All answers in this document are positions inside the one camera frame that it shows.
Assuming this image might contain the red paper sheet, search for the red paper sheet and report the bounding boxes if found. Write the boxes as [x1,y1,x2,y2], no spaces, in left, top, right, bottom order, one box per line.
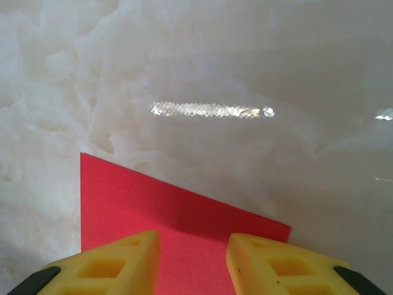
[80,152,292,295]

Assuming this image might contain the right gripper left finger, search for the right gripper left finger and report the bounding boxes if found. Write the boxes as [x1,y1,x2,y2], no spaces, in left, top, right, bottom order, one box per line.
[9,229,161,295]

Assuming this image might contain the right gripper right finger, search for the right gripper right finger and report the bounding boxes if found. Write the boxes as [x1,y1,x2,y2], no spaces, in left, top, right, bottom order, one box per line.
[225,232,374,295]

